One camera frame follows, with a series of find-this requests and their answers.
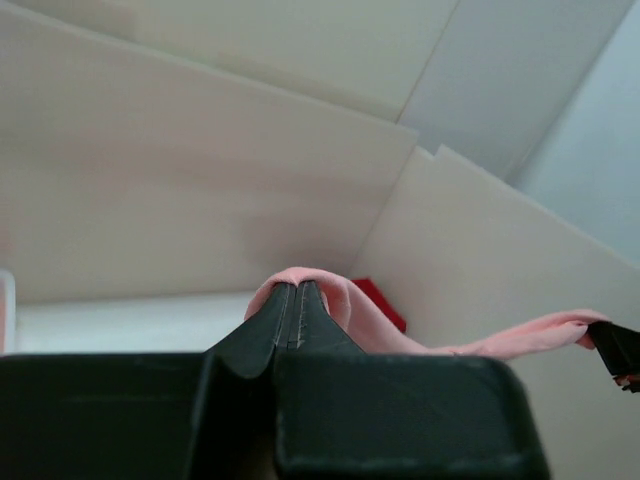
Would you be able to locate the pink polo shirt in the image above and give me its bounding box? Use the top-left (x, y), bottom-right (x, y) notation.
top-left (244, 267), bottom-right (612, 361)

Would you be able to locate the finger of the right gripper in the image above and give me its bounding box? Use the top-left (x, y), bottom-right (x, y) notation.
top-left (588, 322), bottom-right (640, 393)

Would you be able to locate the white plastic basket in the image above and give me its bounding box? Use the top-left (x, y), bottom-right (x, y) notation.
top-left (0, 269), bottom-right (16, 355)

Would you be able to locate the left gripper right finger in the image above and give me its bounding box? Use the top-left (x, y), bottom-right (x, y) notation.
top-left (272, 281), bottom-right (550, 479)

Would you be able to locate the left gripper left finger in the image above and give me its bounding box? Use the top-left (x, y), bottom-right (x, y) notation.
top-left (1, 287), bottom-right (290, 479)

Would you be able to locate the folded red t shirt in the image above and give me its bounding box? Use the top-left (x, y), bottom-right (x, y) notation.
top-left (352, 278), bottom-right (407, 333)

